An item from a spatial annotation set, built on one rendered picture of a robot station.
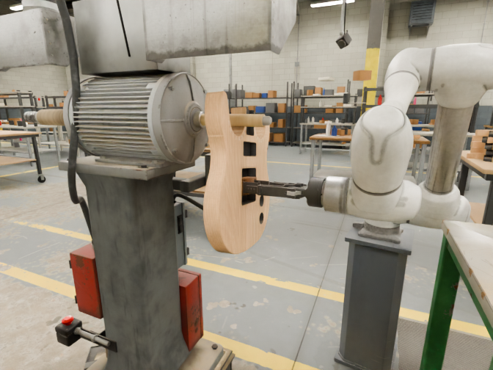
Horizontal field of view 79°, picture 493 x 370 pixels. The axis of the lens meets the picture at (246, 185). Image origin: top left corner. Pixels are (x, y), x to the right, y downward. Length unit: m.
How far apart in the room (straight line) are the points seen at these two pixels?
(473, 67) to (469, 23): 11.07
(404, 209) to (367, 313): 0.99
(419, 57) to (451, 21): 11.00
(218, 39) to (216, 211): 0.37
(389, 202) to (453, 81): 0.54
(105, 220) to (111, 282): 0.22
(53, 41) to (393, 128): 0.90
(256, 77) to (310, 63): 2.20
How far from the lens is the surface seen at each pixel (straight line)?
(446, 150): 1.28
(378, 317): 1.65
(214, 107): 0.70
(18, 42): 1.15
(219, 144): 0.71
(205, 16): 0.69
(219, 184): 0.70
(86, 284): 1.24
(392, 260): 1.50
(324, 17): 12.33
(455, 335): 2.28
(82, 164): 1.02
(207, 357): 1.42
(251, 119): 0.77
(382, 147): 0.59
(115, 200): 0.98
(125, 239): 1.01
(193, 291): 1.29
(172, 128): 0.80
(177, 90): 0.83
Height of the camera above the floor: 1.28
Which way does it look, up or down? 14 degrees down
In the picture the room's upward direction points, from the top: straight up
